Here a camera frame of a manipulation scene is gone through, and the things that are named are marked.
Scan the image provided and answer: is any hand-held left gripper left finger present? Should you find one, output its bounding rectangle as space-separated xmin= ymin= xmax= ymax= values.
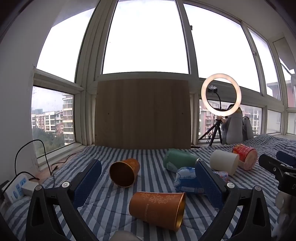
xmin=25 ymin=159 xmax=102 ymax=241

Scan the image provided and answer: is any wooden board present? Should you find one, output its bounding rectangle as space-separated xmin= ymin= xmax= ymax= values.
xmin=94 ymin=78 xmax=191 ymax=150

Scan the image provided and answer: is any white cup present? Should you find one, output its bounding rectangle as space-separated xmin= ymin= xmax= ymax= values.
xmin=209 ymin=150 xmax=240 ymax=176

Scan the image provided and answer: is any green cup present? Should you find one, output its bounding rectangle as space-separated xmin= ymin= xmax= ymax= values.
xmin=163 ymin=148 xmax=200 ymax=173

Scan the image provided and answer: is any ring light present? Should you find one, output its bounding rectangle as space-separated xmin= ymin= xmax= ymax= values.
xmin=200 ymin=73 xmax=242 ymax=116

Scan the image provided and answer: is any black tripod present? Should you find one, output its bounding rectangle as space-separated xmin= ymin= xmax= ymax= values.
xmin=198 ymin=115 xmax=223 ymax=146

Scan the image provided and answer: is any brown cable with plug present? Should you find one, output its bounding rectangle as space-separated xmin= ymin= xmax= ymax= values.
xmin=50 ymin=152 xmax=80 ymax=173

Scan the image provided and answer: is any blue white plastic packet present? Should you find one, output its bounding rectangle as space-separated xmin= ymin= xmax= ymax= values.
xmin=173 ymin=166 xmax=229 ymax=194

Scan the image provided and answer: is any plain orange cup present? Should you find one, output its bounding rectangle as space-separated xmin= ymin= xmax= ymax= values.
xmin=109 ymin=159 xmax=141 ymax=188

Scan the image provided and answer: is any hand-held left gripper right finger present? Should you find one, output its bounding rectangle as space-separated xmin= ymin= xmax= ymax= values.
xmin=195 ymin=160 xmax=273 ymax=241

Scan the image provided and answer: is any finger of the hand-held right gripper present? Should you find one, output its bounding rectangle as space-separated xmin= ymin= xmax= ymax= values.
xmin=276 ymin=151 xmax=296 ymax=168
xmin=258 ymin=154 xmax=296 ymax=193

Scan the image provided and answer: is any small grey penguin plush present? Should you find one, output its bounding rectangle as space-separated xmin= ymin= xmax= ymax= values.
xmin=242 ymin=116 xmax=254 ymax=141

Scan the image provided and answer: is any white power strip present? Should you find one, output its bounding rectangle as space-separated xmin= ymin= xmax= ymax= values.
xmin=1 ymin=173 xmax=28 ymax=205

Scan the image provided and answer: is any ornament print orange cup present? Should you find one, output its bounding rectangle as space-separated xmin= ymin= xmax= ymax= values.
xmin=129 ymin=191 xmax=187 ymax=232

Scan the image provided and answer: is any white power adapter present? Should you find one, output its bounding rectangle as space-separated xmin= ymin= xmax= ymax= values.
xmin=21 ymin=181 xmax=39 ymax=196

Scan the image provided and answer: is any blue striped blanket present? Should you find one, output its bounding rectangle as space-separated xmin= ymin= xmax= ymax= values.
xmin=0 ymin=134 xmax=296 ymax=241

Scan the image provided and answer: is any large grey penguin plush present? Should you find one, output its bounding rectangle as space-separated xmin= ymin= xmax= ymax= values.
xmin=221 ymin=105 xmax=244 ymax=144

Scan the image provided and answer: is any black power cable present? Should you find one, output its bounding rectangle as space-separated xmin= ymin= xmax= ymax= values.
xmin=14 ymin=139 xmax=55 ymax=184

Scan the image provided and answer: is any person's right hand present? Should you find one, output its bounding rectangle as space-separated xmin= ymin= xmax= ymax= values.
xmin=275 ymin=191 xmax=296 ymax=237

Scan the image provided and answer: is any red instant noodle cup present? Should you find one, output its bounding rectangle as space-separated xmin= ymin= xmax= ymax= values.
xmin=232 ymin=144 xmax=258 ymax=171

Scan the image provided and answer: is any grey round cup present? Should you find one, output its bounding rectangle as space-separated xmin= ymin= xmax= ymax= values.
xmin=109 ymin=230 xmax=142 ymax=241

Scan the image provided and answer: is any black gooseneck phone holder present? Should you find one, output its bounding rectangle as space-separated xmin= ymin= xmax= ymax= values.
xmin=208 ymin=85 xmax=224 ymax=110

